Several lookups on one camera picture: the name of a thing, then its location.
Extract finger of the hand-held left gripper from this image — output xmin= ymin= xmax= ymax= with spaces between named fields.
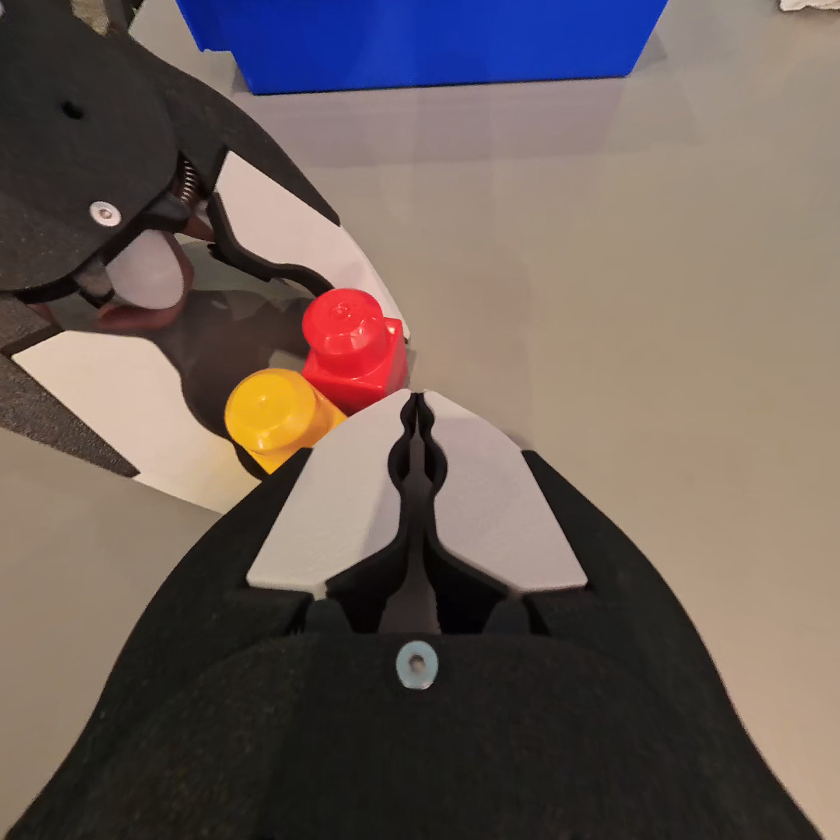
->
xmin=7 ymin=326 xmax=266 ymax=514
xmin=208 ymin=150 xmax=409 ymax=345

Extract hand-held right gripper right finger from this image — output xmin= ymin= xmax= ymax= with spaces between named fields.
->
xmin=420 ymin=390 xmax=589 ymax=602

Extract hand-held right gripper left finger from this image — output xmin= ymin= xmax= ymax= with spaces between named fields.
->
xmin=246 ymin=390 xmax=421 ymax=592

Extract yellow mega block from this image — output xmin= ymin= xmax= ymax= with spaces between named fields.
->
xmin=224 ymin=369 xmax=349 ymax=476

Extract red mega block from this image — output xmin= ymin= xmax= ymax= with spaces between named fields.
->
xmin=301 ymin=289 xmax=409 ymax=416

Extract blue storage bin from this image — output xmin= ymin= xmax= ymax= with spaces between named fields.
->
xmin=175 ymin=0 xmax=670 ymax=97

